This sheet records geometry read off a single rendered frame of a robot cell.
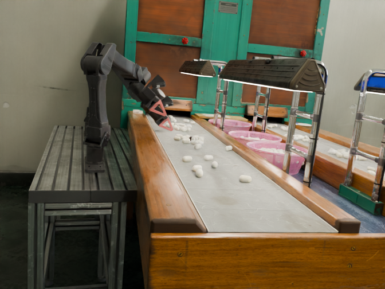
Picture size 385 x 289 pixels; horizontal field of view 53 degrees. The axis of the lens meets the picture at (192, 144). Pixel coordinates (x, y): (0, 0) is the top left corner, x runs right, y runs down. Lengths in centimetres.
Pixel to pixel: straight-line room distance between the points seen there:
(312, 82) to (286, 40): 192
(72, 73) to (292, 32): 173
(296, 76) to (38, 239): 89
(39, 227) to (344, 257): 87
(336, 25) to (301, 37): 125
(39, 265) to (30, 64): 220
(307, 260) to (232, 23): 199
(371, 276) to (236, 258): 33
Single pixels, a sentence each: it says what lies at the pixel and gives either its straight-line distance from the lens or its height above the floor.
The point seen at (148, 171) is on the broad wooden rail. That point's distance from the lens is 111.
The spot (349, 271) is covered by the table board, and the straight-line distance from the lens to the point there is 96.
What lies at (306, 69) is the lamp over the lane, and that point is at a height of 109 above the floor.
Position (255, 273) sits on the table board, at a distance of 87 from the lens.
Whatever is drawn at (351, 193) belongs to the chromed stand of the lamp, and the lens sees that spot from 141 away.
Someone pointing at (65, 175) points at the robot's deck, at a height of 67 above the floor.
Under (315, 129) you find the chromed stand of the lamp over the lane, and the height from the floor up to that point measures 93.
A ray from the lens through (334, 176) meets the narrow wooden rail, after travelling 155.
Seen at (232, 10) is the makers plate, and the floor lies 146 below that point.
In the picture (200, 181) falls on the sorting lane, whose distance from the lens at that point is 115.
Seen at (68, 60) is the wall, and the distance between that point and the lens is 328.
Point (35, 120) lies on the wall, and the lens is 334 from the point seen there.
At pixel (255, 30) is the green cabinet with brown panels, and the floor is 136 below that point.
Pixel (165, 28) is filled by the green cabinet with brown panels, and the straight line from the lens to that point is 257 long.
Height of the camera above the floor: 107
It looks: 11 degrees down
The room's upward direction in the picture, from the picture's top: 5 degrees clockwise
